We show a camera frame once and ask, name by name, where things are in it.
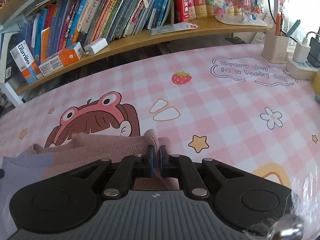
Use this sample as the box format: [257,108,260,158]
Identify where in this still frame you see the purple and mauve knit sweater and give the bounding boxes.
[1,129,171,239]

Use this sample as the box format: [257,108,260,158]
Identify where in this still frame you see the pink checkered cartoon tablecloth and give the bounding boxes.
[0,43,320,240]

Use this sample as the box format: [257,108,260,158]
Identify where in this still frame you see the white charger plug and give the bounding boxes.
[84,38,108,55]

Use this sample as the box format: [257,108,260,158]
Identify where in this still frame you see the lying usmile toothpaste box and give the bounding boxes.
[39,42,84,76]

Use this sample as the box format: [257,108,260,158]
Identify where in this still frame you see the row of colourful books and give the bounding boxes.
[0,0,176,86]

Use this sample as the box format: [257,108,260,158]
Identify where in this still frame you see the beige pen holder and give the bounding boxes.
[262,29,289,63]

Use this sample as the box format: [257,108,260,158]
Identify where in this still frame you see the red dictionaries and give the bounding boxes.
[175,0,215,23]

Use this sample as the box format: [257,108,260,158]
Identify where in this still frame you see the white power strip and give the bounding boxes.
[285,31,320,81]

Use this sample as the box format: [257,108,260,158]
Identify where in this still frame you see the upright usmile toothpaste box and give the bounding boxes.
[10,40,43,84]

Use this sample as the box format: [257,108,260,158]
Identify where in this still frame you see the white wooden bookshelf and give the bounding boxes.
[1,0,272,107]

